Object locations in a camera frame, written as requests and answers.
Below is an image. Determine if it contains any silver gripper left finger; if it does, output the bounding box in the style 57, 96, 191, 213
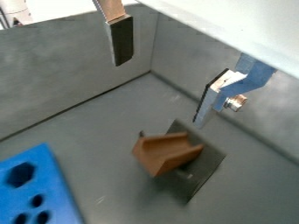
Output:
92, 0, 135, 67

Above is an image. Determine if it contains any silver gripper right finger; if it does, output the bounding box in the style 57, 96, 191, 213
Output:
192, 53, 276, 129

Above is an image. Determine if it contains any brown arch block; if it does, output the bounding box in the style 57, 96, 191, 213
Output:
132, 132, 204, 177

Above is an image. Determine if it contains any dark grey saddle fixture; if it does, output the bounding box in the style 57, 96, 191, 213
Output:
137, 118, 228, 206

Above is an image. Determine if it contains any blue shape sorter board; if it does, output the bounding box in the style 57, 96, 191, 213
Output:
0, 143, 84, 224

